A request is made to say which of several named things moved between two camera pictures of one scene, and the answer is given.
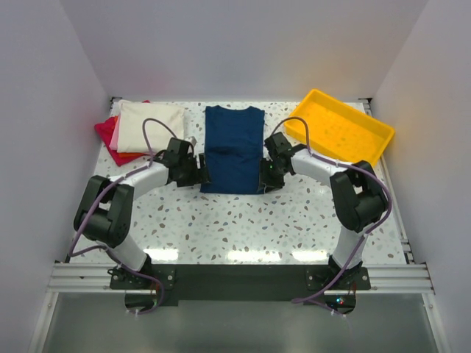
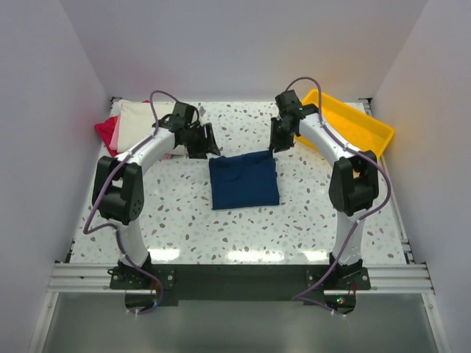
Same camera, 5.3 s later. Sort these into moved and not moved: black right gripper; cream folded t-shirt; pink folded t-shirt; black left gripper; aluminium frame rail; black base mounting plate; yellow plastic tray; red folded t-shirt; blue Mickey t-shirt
Moved: blue Mickey t-shirt; black left gripper; black right gripper
Not moved: red folded t-shirt; cream folded t-shirt; pink folded t-shirt; aluminium frame rail; black base mounting plate; yellow plastic tray
